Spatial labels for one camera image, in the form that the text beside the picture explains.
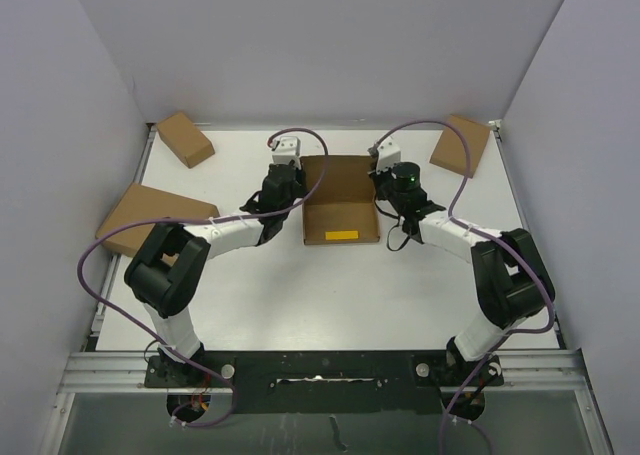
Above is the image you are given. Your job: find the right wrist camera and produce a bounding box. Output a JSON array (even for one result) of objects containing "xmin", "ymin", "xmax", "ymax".
[{"xmin": 368, "ymin": 137, "xmax": 401, "ymax": 173}]

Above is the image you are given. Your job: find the small folded cardboard box left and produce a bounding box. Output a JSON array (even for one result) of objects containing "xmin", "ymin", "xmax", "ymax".
[{"xmin": 156, "ymin": 112, "xmax": 215, "ymax": 168}]

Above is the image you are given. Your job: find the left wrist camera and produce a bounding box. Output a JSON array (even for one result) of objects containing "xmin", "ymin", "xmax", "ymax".
[{"xmin": 268, "ymin": 135, "xmax": 301, "ymax": 169}]

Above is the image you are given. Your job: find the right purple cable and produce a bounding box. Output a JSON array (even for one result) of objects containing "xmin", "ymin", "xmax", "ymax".
[{"xmin": 372, "ymin": 119, "xmax": 557, "ymax": 455}]

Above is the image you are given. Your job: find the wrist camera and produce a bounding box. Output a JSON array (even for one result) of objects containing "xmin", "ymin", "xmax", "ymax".
[
  {"xmin": 268, "ymin": 135, "xmax": 301, "ymax": 169},
  {"xmin": 368, "ymin": 137, "xmax": 401, "ymax": 173}
]

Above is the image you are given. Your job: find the yellow wooden block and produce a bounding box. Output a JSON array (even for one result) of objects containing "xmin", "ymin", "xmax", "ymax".
[{"xmin": 325, "ymin": 230, "xmax": 359, "ymax": 241}]

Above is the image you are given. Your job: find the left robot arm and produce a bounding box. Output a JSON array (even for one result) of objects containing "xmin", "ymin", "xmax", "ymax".
[{"xmin": 124, "ymin": 157, "xmax": 308, "ymax": 386}]

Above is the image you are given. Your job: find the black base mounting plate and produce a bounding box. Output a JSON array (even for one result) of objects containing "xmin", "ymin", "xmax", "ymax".
[{"xmin": 144, "ymin": 350, "xmax": 504, "ymax": 422}]

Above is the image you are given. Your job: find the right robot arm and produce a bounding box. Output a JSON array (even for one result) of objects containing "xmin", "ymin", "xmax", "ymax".
[{"xmin": 369, "ymin": 162, "xmax": 555, "ymax": 384}]

